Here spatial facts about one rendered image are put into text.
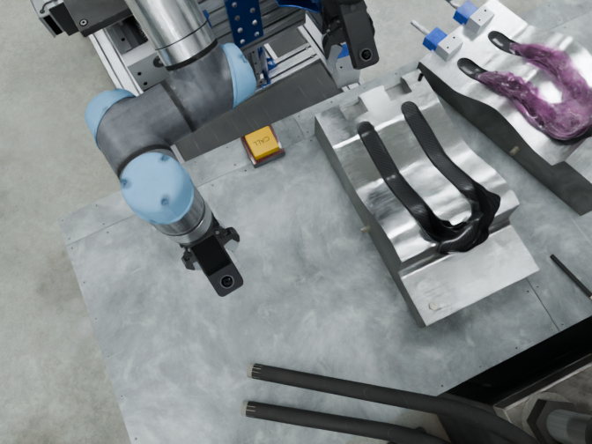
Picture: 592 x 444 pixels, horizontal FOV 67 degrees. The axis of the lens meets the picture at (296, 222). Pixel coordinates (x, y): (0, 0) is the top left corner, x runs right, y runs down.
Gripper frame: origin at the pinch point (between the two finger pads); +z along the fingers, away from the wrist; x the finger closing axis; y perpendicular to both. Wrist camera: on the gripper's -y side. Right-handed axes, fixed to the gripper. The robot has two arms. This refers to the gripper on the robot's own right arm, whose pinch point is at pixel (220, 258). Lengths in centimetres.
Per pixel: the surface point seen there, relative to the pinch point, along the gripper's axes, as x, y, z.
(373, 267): -26.1, -16.0, 14.9
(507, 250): -49, -29, 9
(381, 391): -11.9, -36.1, 6.0
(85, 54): 9, 147, 95
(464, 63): -71, 11, 10
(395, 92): -52, 13, 9
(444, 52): -67, 15, 7
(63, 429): 86, 4, 95
